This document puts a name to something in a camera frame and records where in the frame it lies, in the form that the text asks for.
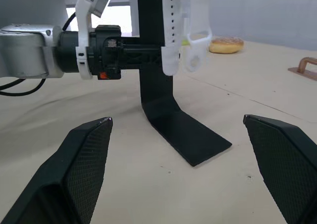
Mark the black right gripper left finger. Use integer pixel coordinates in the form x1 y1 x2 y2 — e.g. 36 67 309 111
0 116 114 224

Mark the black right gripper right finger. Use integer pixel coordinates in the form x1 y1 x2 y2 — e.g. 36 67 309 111
243 114 317 224

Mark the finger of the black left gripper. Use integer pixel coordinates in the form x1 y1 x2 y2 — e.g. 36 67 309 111
120 36 142 47
123 47 163 69

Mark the black watch stand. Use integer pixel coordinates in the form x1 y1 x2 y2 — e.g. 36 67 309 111
137 0 233 167

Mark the glazed donut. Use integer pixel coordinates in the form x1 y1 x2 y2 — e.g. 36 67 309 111
209 36 245 55

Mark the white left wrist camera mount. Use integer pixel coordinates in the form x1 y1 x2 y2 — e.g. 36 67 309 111
74 0 117 80

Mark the white watch strap with holes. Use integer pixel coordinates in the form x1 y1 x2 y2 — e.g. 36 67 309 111
160 0 185 76

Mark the white watch strap with buckle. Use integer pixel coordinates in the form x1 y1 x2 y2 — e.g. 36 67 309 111
183 0 213 73

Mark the wooden block with handle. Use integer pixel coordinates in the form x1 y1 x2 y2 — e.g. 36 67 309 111
287 56 317 82

